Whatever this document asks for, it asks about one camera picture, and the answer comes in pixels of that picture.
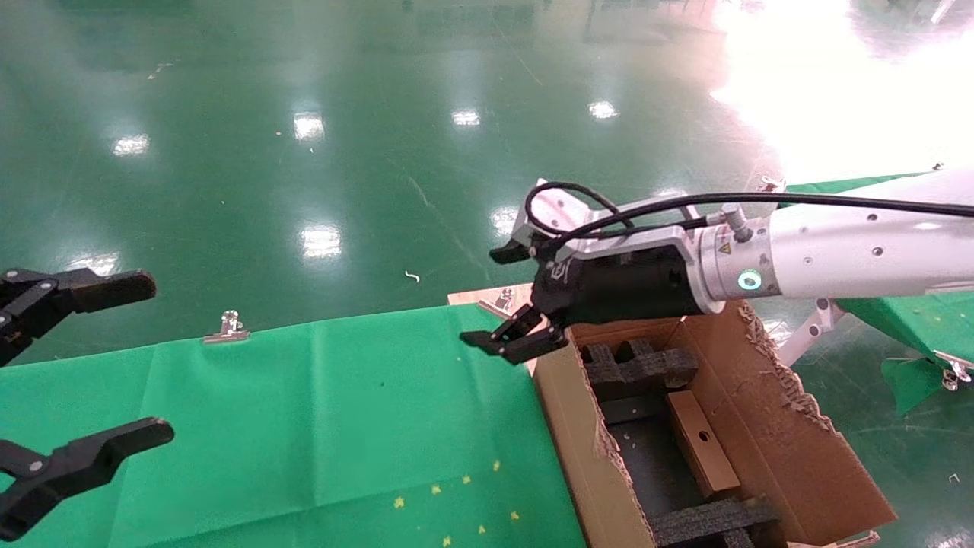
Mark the large open cardboard carton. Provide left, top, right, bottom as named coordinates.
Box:
left=533, top=301, right=899, bottom=548

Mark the silver camera mount bracket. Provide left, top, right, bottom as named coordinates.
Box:
left=567, top=205, right=754, bottom=263

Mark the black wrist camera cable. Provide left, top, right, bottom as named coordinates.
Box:
left=525, top=181, right=974, bottom=238

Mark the small brown cardboard box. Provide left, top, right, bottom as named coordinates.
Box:
left=666, top=390, right=743, bottom=499

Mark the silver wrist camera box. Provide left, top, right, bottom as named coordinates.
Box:
left=511, top=179, right=606, bottom=256

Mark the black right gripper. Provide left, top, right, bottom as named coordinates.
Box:
left=460, top=237, right=705, bottom=365

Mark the large green tablecloth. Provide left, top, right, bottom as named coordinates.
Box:
left=0, top=303, right=587, bottom=548

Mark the green cloth on side table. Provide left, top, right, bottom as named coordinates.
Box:
left=784, top=174, right=974, bottom=418

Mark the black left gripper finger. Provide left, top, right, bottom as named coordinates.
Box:
left=0, top=418, right=175, bottom=543
left=0, top=268, right=158, bottom=368

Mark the white table leg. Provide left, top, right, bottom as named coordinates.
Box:
left=776, top=298, right=838, bottom=368

